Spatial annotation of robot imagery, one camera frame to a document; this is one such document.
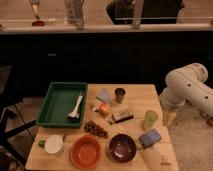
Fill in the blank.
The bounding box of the black and tan brush block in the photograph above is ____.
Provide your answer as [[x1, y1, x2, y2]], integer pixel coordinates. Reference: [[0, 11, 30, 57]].
[[112, 110, 134, 123]]

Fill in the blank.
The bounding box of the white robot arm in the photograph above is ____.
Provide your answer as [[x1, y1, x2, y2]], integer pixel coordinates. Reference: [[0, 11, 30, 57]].
[[159, 63, 213, 126]]

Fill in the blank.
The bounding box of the blue sponge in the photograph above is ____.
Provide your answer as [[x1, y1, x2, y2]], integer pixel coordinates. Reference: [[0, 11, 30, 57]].
[[139, 129, 161, 148]]

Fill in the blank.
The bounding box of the dark metal cup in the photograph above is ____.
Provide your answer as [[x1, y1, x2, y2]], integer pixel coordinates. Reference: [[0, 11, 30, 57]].
[[115, 88, 126, 103]]

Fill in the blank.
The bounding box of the green plastic tray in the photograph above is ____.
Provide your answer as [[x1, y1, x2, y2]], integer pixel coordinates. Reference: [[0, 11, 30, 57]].
[[36, 82, 88, 128]]

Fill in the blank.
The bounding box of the black chair frame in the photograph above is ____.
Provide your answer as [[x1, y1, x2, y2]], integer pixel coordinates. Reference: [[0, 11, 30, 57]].
[[0, 65, 37, 166]]

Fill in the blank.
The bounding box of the orange-red bowl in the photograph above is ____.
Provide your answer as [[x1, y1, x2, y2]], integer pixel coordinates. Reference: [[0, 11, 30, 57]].
[[70, 135, 101, 170]]

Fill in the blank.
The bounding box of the bunch of dark grapes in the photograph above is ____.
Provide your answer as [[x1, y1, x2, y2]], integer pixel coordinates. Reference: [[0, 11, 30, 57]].
[[84, 120, 108, 138]]

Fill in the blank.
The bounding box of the light green plastic cup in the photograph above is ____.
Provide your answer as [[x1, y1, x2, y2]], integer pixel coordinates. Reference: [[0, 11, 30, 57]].
[[144, 110, 158, 130]]

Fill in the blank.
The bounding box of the white lidded cup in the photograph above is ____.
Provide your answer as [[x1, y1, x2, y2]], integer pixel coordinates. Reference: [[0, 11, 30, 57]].
[[44, 135, 63, 155]]

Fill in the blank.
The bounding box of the dark purple bowl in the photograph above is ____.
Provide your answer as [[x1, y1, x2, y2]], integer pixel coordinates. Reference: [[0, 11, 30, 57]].
[[108, 134, 136, 163]]

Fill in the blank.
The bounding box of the orange apple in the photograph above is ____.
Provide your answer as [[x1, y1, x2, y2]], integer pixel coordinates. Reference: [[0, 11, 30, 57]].
[[99, 103, 110, 115]]

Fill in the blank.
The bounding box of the light blue cloth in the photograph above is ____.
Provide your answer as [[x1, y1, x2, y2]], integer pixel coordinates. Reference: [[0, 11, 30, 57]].
[[96, 88, 112, 104]]

